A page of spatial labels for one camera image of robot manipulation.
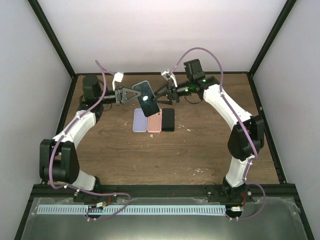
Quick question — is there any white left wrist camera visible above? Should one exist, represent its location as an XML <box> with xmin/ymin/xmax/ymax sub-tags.
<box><xmin>112</xmin><ymin>72</ymin><xmax>124</xmax><ymax>91</ymax></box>

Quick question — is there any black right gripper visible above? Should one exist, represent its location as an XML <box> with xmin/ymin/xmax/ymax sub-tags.
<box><xmin>154</xmin><ymin>79</ymin><xmax>194</xmax><ymax>106</ymax></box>

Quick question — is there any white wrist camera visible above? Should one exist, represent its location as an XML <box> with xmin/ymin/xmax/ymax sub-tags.
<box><xmin>112</xmin><ymin>72</ymin><xmax>124</xmax><ymax>91</ymax></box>
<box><xmin>161</xmin><ymin>69</ymin><xmax>178</xmax><ymax>88</ymax></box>

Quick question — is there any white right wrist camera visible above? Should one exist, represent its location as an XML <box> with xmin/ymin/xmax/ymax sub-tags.
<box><xmin>161</xmin><ymin>69</ymin><xmax>178</xmax><ymax>88</ymax></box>

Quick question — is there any black phone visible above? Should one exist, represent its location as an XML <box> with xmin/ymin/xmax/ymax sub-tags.
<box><xmin>132</xmin><ymin>80</ymin><xmax>160</xmax><ymax>117</ymax></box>

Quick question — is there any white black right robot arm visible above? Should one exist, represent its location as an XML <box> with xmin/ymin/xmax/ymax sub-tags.
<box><xmin>154</xmin><ymin>59</ymin><xmax>265</xmax><ymax>202</ymax></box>

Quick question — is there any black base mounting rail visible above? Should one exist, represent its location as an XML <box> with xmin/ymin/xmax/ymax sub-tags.
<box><xmin>30</xmin><ymin>183</ymin><xmax>299</xmax><ymax>203</ymax></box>

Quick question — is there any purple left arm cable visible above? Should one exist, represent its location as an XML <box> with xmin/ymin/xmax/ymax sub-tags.
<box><xmin>48</xmin><ymin>59</ymin><xmax>132</xmax><ymax>222</ymax></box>

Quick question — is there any black metal enclosure frame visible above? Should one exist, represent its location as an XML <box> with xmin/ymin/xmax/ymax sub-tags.
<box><xmin>14</xmin><ymin>0</ymin><xmax>315</xmax><ymax>240</ymax></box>

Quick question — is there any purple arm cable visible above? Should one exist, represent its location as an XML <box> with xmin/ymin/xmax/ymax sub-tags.
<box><xmin>169</xmin><ymin>47</ymin><xmax>267</xmax><ymax>222</ymax></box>
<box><xmin>48</xmin><ymin>59</ymin><xmax>132</xmax><ymax>222</ymax></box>

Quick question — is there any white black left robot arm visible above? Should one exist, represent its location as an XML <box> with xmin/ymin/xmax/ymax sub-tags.
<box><xmin>39</xmin><ymin>75</ymin><xmax>141</xmax><ymax>202</ymax></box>

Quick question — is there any lilac phone case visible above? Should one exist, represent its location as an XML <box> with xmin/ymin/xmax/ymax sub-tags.
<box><xmin>132</xmin><ymin>108</ymin><xmax>148</xmax><ymax>133</ymax></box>

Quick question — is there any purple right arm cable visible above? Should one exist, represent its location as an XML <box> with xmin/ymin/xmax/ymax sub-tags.
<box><xmin>169</xmin><ymin>47</ymin><xmax>267</xmax><ymax>222</ymax></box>

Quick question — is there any pink phone case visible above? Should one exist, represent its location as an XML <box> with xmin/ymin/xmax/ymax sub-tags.
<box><xmin>147</xmin><ymin>109</ymin><xmax>162</xmax><ymax>133</ymax></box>

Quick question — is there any light blue slotted cable duct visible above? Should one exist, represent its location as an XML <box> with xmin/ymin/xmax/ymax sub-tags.
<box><xmin>36</xmin><ymin>204</ymin><xmax>226</xmax><ymax>216</ymax></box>

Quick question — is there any black smartphone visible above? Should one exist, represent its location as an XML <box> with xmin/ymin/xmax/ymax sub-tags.
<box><xmin>161</xmin><ymin>108</ymin><xmax>175</xmax><ymax>132</ymax></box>

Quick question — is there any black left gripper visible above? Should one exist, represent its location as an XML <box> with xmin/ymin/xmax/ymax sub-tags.
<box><xmin>96</xmin><ymin>86</ymin><xmax>141</xmax><ymax>106</ymax></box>

